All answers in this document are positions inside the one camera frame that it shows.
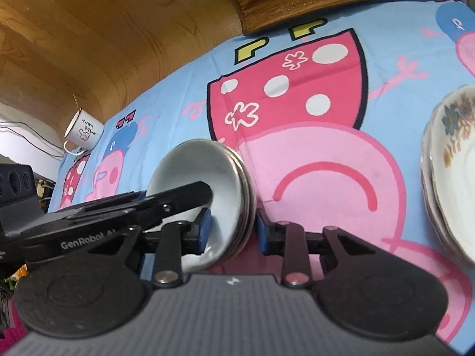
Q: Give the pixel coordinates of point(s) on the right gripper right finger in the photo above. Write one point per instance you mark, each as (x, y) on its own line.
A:
(296, 246)

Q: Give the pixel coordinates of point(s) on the white floral plate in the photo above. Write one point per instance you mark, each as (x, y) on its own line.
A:
(447, 170)

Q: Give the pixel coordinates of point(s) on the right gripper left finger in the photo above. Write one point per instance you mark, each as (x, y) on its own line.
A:
(133, 257)

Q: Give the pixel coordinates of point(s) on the Peppa Pig blue tablecloth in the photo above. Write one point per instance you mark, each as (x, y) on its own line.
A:
(328, 116)

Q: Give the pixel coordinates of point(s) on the white bowl stack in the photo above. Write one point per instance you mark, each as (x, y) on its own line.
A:
(233, 204)

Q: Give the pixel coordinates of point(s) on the white enamel mug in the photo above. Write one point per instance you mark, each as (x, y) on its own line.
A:
(84, 130)

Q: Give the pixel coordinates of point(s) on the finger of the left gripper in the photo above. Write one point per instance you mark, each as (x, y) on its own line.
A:
(170, 200)

